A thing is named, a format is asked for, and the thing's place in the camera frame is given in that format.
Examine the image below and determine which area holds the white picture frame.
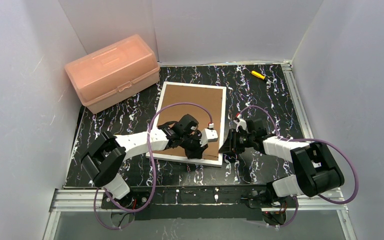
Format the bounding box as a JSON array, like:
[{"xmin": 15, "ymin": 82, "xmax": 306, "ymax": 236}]
[{"xmin": 153, "ymin": 81, "xmax": 227, "ymax": 168}]

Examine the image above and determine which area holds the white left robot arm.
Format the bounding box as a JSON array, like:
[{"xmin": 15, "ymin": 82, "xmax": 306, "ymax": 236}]
[{"xmin": 80, "ymin": 114, "xmax": 218, "ymax": 200}]

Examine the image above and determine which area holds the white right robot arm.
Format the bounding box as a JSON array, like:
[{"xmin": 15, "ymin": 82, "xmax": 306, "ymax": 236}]
[{"xmin": 219, "ymin": 118, "xmax": 345, "ymax": 201}]

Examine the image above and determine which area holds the yellow screwdriver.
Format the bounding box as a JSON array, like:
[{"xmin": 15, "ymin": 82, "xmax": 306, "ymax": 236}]
[{"xmin": 251, "ymin": 70, "xmax": 267, "ymax": 81}]

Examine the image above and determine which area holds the pink plastic storage box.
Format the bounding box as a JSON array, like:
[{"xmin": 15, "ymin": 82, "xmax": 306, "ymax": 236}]
[{"xmin": 64, "ymin": 34, "xmax": 160, "ymax": 114}]

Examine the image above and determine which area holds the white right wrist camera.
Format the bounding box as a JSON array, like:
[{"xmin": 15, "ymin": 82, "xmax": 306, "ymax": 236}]
[{"xmin": 233, "ymin": 113, "xmax": 247, "ymax": 132}]

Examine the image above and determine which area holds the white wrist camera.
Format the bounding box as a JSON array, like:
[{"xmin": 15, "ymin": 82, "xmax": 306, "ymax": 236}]
[
  {"xmin": 233, "ymin": 113, "xmax": 247, "ymax": 132},
  {"xmin": 200, "ymin": 122, "xmax": 219, "ymax": 147}
]

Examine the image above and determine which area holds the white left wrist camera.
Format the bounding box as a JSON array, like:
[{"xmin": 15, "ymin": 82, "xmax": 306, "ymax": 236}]
[{"xmin": 200, "ymin": 122, "xmax": 219, "ymax": 147}]

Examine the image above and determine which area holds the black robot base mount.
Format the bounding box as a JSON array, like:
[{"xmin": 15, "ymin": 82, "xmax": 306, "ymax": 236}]
[{"xmin": 101, "ymin": 184, "xmax": 296, "ymax": 224}]

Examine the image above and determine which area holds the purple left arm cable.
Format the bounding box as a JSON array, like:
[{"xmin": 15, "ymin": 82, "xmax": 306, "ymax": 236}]
[{"xmin": 93, "ymin": 101, "xmax": 214, "ymax": 231}]

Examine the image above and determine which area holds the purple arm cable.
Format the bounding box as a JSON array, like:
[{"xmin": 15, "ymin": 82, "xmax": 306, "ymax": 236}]
[
  {"xmin": 93, "ymin": 101, "xmax": 214, "ymax": 231},
  {"xmin": 235, "ymin": 105, "xmax": 360, "ymax": 229}
]

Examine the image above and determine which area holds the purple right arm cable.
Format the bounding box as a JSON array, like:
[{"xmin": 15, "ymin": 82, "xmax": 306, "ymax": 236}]
[{"xmin": 235, "ymin": 105, "xmax": 360, "ymax": 229}]

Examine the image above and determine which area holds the aluminium rail frame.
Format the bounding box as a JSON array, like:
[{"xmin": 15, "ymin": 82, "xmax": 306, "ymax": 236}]
[{"xmin": 42, "ymin": 59, "xmax": 359, "ymax": 240}]

